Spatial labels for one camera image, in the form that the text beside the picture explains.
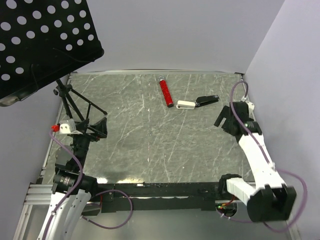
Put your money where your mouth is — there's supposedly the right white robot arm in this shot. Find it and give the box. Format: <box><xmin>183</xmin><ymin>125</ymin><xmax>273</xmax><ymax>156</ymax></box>
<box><xmin>214</xmin><ymin>101</ymin><xmax>297</xmax><ymax>222</ymax></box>

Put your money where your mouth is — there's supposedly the aluminium frame rail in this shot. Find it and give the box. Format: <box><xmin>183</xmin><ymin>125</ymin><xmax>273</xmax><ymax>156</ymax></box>
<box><xmin>23</xmin><ymin>184</ymin><xmax>53</xmax><ymax>205</ymax></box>

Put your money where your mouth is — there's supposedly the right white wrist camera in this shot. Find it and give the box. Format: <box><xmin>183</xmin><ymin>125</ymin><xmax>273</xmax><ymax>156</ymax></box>
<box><xmin>241</xmin><ymin>97</ymin><xmax>255</xmax><ymax>111</ymax></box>

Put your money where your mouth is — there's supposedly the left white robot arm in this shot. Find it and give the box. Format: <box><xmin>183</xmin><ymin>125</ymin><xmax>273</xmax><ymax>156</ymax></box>
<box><xmin>38</xmin><ymin>117</ymin><xmax>108</xmax><ymax>240</ymax></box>

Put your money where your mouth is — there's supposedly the black tripod stand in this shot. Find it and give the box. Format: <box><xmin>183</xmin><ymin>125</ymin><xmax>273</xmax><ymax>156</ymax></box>
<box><xmin>53</xmin><ymin>79</ymin><xmax>108</xmax><ymax>121</ymax></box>

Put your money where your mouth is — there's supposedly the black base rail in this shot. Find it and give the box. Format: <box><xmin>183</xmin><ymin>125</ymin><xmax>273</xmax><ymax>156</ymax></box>
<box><xmin>83</xmin><ymin>182</ymin><xmax>233</xmax><ymax>213</ymax></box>

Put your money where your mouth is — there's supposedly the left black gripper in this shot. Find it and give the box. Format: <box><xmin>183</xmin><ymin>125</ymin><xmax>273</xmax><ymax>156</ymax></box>
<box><xmin>70</xmin><ymin>116</ymin><xmax>107</xmax><ymax>169</ymax></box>

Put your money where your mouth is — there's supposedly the red cylindrical tube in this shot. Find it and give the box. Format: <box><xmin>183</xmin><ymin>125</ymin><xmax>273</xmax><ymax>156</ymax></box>
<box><xmin>158</xmin><ymin>75</ymin><xmax>174</xmax><ymax>108</ymax></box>

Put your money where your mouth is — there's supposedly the black stapler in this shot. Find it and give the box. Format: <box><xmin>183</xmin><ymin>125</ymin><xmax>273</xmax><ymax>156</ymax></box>
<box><xmin>195</xmin><ymin>95</ymin><xmax>220</xmax><ymax>108</ymax></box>

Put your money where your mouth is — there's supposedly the white stapler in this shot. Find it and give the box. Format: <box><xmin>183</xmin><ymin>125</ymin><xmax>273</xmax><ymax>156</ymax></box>
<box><xmin>176</xmin><ymin>100</ymin><xmax>196</xmax><ymax>110</ymax></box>

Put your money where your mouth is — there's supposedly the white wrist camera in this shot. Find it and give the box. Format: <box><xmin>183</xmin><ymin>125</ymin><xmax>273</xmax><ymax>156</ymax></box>
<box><xmin>51</xmin><ymin>118</ymin><xmax>82</xmax><ymax>135</ymax></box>
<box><xmin>241</xmin><ymin>97</ymin><xmax>255</xmax><ymax>111</ymax></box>

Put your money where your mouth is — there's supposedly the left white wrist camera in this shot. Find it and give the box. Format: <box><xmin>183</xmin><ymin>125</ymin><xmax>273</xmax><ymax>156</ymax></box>
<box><xmin>51</xmin><ymin>118</ymin><xmax>82</xmax><ymax>135</ymax></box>

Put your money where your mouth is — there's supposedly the black perforated music stand desk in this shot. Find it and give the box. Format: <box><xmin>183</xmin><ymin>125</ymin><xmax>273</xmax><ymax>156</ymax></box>
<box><xmin>0</xmin><ymin>0</ymin><xmax>104</xmax><ymax>107</ymax></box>

